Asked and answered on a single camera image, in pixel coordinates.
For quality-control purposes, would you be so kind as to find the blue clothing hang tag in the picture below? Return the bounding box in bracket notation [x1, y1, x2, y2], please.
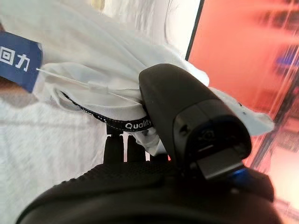
[0, 31, 44, 93]

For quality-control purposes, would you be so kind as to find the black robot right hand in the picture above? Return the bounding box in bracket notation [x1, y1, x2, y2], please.
[16, 63, 283, 224]

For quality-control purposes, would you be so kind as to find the white t-shirt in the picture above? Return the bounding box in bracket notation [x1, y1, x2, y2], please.
[0, 0, 275, 217]

